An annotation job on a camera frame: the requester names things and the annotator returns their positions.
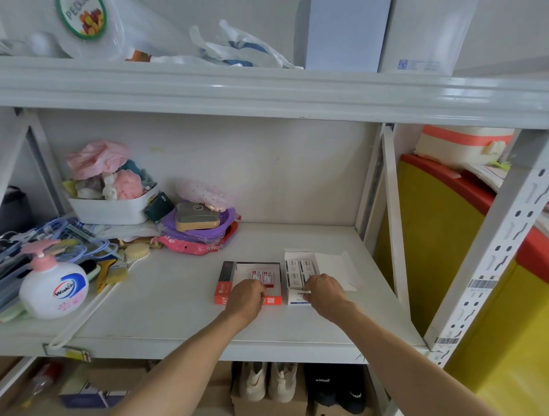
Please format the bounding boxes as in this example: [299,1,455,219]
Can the purple plastic basin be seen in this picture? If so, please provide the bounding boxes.
[160,207,241,245]

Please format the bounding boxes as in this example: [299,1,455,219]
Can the white orange cooler box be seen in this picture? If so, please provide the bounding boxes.
[413,125,515,170]

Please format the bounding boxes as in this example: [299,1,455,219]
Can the person's right hand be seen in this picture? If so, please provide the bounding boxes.
[303,274,357,325]

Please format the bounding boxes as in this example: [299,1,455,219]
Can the yellow red folding table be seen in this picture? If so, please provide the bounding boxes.
[373,153,549,416]

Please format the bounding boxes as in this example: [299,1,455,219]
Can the pink mesh bath sponge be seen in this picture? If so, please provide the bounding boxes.
[113,170,145,201]

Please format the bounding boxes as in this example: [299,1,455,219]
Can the white open cardboard box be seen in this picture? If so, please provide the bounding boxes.
[284,251,363,306]

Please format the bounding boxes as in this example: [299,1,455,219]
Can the white pink hand soap bottle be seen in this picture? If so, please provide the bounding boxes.
[19,240,90,320]

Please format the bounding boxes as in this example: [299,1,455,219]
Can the grey soap box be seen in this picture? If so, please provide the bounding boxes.
[175,202,222,232]

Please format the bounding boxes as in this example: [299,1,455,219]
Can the white plastic bag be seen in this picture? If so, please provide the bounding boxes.
[150,19,304,70]

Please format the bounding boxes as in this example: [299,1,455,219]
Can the clear pink dotted cap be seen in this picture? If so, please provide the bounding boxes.
[175,179,235,211]

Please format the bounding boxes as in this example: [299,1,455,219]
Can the white plastic basket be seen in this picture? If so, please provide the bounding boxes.
[66,184,160,226]

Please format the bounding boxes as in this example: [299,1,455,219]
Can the white box with label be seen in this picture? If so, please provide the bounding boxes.
[377,0,479,76]

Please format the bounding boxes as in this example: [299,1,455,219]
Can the beige shoe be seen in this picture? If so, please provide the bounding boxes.
[237,362,269,403]
[268,362,298,404]

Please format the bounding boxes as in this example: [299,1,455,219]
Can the dark green packet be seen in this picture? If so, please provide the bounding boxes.
[144,192,175,223]

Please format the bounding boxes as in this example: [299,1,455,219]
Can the plain white box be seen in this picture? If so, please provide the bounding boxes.
[294,0,392,73]

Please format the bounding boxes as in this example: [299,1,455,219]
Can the person's left forearm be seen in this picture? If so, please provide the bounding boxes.
[114,311,254,416]

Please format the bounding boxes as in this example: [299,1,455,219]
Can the black shoe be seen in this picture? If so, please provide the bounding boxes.
[336,365,368,415]
[304,363,338,408]

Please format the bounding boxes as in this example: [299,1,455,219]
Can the white cord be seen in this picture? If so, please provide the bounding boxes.
[48,274,117,350]

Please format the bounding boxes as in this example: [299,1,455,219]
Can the wooden bristle brush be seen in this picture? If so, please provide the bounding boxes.
[118,242,152,263]

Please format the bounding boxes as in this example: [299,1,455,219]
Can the yellow handled paintbrush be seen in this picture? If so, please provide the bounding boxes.
[95,257,129,295]

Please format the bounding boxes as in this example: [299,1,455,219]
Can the white metal shelf unit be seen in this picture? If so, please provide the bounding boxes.
[0,56,549,416]

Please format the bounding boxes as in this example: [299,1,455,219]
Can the black bag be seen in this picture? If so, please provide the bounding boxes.
[0,185,33,235]

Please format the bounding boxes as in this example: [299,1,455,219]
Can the person's right forearm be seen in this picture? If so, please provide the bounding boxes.
[332,302,500,416]

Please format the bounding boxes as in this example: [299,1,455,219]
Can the blue white carton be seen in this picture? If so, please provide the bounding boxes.
[59,377,130,409]

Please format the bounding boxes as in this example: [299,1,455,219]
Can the pile of blue clothes hangers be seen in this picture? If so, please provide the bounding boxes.
[0,216,119,310]

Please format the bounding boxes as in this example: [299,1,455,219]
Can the clear bottle with red cap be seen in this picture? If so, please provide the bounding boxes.
[21,362,63,408]

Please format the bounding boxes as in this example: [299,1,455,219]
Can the yellow shelf tag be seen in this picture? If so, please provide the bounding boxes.
[42,343,92,363]

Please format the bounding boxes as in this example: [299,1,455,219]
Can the pink plastic packet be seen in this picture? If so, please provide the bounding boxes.
[152,235,224,256]

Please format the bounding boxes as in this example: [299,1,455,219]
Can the person's left hand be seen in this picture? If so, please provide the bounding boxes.
[224,279,269,329]

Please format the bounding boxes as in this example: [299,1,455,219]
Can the clear container with round label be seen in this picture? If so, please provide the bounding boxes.
[53,0,129,61]

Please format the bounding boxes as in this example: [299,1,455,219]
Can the orange cardboard box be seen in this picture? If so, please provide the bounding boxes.
[214,261,284,306]

